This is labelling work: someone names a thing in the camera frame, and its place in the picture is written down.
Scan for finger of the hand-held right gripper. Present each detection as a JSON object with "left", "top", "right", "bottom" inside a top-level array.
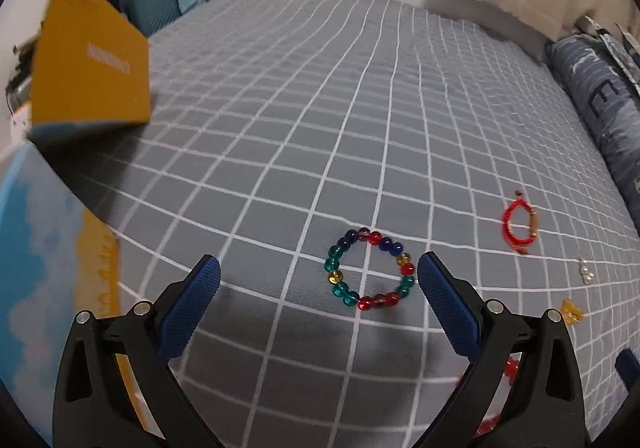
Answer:
[{"left": 615, "top": 349, "right": 637, "bottom": 387}]

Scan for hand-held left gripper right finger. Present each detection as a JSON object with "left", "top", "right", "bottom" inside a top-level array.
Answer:
[{"left": 414, "top": 251, "right": 589, "bottom": 448}]

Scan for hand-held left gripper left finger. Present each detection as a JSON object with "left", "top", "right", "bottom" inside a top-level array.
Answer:
[{"left": 52, "top": 254, "right": 227, "bottom": 448}]

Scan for yellow bead bracelet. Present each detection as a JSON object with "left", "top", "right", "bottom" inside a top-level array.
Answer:
[{"left": 560, "top": 299, "right": 585, "bottom": 327}]

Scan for red bead bracelet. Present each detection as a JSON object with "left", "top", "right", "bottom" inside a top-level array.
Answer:
[{"left": 472, "top": 355, "right": 522, "bottom": 439}]

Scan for red string bracelet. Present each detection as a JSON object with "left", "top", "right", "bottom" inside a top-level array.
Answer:
[{"left": 501, "top": 190, "right": 542, "bottom": 257}]

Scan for multicolour glass bead bracelet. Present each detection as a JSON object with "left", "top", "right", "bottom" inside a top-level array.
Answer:
[{"left": 324, "top": 226, "right": 417, "bottom": 313}]

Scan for white cardboard box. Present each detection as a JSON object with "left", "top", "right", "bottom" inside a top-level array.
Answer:
[{"left": 0, "top": 0, "right": 166, "bottom": 448}]

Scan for grey checked bed sheet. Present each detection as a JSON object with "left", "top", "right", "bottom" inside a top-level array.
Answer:
[{"left": 30, "top": 0, "right": 632, "bottom": 448}]

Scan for dark blue printed pillow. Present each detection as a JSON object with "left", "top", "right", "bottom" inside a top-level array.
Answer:
[{"left": 544, "top": 32, "right": 640, "bottom": 221}]

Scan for patterned grey pillow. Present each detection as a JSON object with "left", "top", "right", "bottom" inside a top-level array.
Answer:
[{"left": 575, "top": 14, "right": 640, "bottom": 96}]

